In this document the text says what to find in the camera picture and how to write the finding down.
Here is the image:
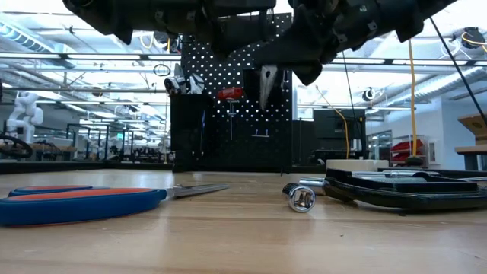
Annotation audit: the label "yellow cord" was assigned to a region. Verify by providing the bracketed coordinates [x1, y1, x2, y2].
[408, 39, 419, 158]

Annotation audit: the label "ceiling cable reel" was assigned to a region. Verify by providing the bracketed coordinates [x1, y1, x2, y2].
[361, 86, 378, 103]
[460, 26, 487, 49]

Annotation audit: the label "wide black pegboard bin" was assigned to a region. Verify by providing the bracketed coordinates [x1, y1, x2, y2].
[243, 68, 286, 115]

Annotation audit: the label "small chrome socket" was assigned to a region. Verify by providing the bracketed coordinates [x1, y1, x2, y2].
[298, 177, 329, 188]
[282, 182, 317, 213]

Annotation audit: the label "black aluminium table frame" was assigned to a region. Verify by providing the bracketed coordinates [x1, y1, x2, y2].
[0, 160, 487, 180]

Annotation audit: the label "blue orange handled scissors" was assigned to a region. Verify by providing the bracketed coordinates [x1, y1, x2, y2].
[0, 183, 231, 228]

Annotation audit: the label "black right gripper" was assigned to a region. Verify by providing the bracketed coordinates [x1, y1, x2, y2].
[252, 0, 376, 87]

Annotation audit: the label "white tape roll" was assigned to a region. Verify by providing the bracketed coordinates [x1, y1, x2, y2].
[326, 158, 390, 173]

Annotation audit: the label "black hanging ring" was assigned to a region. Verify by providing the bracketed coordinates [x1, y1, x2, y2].
[152, 63, 172, 78]

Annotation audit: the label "black curved hose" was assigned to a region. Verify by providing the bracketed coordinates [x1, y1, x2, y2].
[0, 135, 34, 159]

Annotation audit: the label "tall black pegboard bin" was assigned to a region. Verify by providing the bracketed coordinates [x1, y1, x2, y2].
[170, 94, 215, 172]

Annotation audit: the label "thin black diagonal cable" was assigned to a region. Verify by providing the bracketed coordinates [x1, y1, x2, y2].
[428, 17, 487, 126]

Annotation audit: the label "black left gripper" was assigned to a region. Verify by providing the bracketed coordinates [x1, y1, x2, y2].
[199, 0, 278, 62]

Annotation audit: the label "red T-handle hex key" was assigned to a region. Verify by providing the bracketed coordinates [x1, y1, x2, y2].
[216, 87, 245, 141]

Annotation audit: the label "curved yellow cable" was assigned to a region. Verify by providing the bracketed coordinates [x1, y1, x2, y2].
[314, 84, 350, 160]

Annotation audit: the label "chrome ratchet black handle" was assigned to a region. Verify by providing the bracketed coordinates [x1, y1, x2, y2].
[164, 75, 183, 96]

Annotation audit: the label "red storage bins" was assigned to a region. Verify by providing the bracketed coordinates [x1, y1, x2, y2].
[390, 139, 425, 163]

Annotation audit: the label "black metal pegboard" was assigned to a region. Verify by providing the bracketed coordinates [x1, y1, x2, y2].
[170, 13, 294, 174]

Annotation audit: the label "black handled needle-nose pliers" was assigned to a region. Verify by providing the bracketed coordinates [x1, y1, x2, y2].
[259, 64, 279, 111]

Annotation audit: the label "black cabinet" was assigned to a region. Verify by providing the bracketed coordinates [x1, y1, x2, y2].
[312, 108, 368, 161]

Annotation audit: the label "silver combination wrench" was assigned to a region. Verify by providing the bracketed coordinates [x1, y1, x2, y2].
[173, 62, 188, 95]

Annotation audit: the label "black C-clamp silver screw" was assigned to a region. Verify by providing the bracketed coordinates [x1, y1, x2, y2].
[323, 167, 487, 212]

